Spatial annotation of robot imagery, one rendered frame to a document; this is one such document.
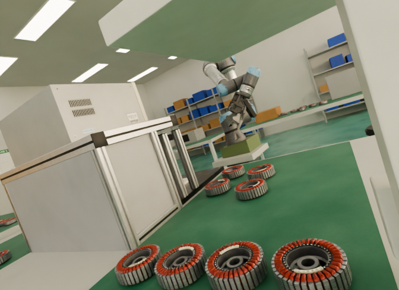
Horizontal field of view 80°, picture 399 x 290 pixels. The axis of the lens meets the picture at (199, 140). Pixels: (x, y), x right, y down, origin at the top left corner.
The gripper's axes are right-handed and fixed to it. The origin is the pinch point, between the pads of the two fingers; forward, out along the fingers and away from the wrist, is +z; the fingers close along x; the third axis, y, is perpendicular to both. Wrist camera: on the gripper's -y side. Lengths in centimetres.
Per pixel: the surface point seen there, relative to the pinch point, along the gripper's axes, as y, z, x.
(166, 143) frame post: 35.9, 17.0, 30.3
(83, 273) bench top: 48, 56, 62
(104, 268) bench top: 43, 51, 64
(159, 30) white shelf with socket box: 50, -5, 95
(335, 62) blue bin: -327, -257, -409
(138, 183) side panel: 42, 31, 48
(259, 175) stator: -1.2, 13.9, 43.8
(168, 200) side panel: 28, 36, 42
